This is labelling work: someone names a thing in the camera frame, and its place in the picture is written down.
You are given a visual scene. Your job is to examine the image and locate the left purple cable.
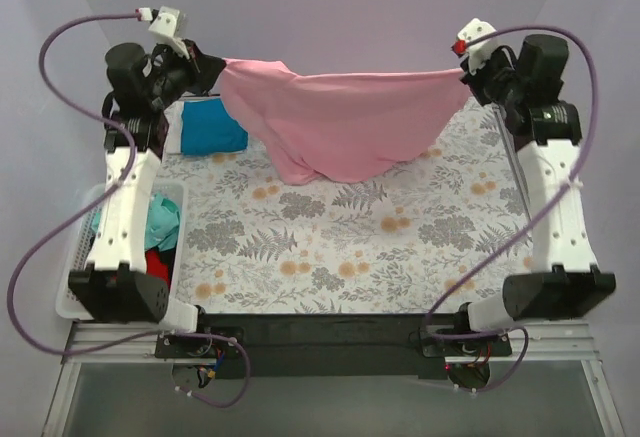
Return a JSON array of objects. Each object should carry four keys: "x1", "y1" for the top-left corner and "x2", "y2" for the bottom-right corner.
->
[{"x1": 7, "y1": 11, "x2": 254, "y2": 408}]

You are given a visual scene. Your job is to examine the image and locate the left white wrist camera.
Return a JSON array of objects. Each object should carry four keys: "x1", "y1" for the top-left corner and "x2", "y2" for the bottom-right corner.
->
[{"x1": 136, "y1": 6, "x2": 190, "y2": 60}]

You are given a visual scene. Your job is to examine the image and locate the aluminium frame rail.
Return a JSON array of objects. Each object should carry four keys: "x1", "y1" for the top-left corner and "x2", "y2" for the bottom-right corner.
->
[{"x1": 62, "y1": 322, "x2": 161, "y2": 363}]

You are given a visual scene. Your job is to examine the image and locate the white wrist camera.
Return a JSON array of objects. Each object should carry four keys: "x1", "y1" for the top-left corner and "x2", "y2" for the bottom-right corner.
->
[
  {"x1": 451, "y1": 18, "x2": 499, "y2": 75},
  {"x1": 136, "y1": 6, "x2": 190, "y2": 60}
]

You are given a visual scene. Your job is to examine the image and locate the pink t shirt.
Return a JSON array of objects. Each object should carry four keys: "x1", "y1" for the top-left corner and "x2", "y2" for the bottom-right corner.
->
[{"x1": 218, "y1": 59, "x2": 470, "y2": 185}]

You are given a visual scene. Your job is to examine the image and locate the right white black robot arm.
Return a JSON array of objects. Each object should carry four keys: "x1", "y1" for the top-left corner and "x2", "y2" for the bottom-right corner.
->
[{"x1": 452, "y1": 33, "x2": 616, "y2": 355}]

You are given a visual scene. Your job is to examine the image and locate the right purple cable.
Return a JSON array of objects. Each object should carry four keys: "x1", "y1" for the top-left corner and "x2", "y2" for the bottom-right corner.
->
[{"x1": 424, "y1": 25, "x2": 599, "y2": 395}]

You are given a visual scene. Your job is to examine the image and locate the folded blue t shirt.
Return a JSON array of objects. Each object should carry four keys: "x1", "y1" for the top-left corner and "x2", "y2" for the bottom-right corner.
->
[{"x1": 181, "y1": 98, "x2": 248, "y2": 156}]

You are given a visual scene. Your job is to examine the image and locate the white plastic laundry basket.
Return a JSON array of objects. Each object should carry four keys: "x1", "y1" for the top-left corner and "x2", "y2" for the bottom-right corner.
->
[{"x1": 55, "y1": 178, "x2": 189, "y2": 322}]

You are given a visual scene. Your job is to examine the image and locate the teal t shirt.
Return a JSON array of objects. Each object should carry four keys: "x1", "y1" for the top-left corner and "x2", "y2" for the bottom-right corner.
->
[{"x1": 92, "y1": 192, "x2": 182, "y2": 251}]

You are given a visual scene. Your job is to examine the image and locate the red t shirt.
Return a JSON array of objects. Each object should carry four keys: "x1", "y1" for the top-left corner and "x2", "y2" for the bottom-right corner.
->
[{"x1": 145, "y1": 247, "x2": 175, "y2": 287}]

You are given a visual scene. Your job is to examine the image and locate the floral table cloth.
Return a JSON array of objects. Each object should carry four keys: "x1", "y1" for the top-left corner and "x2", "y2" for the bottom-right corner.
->
[{"x1": 161, "y1": 101, "x2": 532, "y2": 313}]

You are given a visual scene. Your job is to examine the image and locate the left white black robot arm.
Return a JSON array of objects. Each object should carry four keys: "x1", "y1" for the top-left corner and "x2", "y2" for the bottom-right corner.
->
[{"x1": 68, "y1": 40, "x2": 226, "y2": 357}]

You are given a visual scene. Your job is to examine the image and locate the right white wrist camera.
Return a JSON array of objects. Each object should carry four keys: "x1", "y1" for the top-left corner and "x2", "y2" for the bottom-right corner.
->
[{"x1": 451, "y1": 18, "x2": 499, "y2": 75}]

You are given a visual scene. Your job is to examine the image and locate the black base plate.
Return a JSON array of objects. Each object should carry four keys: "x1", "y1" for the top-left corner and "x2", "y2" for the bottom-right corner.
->
[{"x1": 154, "y1": 313, "x2": 512, "y2": 380}]

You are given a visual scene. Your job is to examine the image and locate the purple cable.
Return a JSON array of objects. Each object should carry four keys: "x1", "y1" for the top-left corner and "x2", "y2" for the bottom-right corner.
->
[
  {"x1": 424, "y1": 25, "x2": 599, "y2": 395},
  {"x1": 7, "y1": 11, "x2": 254, "y2": 408}
]

